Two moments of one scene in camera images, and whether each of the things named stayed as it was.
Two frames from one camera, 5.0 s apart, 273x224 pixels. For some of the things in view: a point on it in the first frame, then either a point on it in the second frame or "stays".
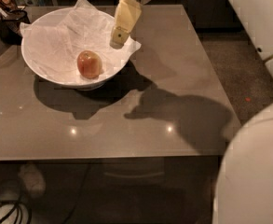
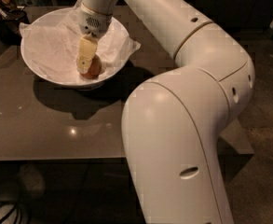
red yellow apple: x=89 y=64 stays
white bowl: x=53 y=41 stays
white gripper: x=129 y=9 to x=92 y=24
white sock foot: x=33 y=179 stays
